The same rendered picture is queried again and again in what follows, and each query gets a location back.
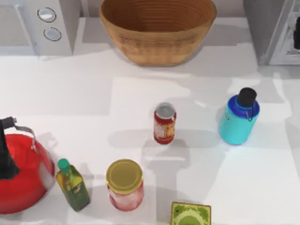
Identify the red and white can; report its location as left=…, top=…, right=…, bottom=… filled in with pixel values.
left=153, top=102, right=177, bottom=145

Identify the small microwave knob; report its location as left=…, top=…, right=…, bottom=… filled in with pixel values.
left=43, top=27, right=62, bottom=42

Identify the pale microwave oven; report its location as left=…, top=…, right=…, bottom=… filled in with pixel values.
left=0, top=0, right=82, bottom=57

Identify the red jar with gold lid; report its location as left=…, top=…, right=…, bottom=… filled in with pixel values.
left=105, top=159, right=144, bottom=212

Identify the brown woven basket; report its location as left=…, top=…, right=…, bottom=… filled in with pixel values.
left=98, top=0, right=217, bottom=67

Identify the large microwave knob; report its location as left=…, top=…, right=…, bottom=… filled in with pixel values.
left=37, top=7, right=57, bottom=23

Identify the green oil bottle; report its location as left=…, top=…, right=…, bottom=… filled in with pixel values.
left=55, top=158, right=91, bottom=212

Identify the green box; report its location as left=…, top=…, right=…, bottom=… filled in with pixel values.
left=170, top=202, right=212, bottom=225

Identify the red kettle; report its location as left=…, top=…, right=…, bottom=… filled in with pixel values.
left=0, top=116, right=56, bottom=215

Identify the teal and blue bottle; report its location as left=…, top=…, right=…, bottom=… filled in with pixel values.
left=218, top=87, right=260, bottom=145

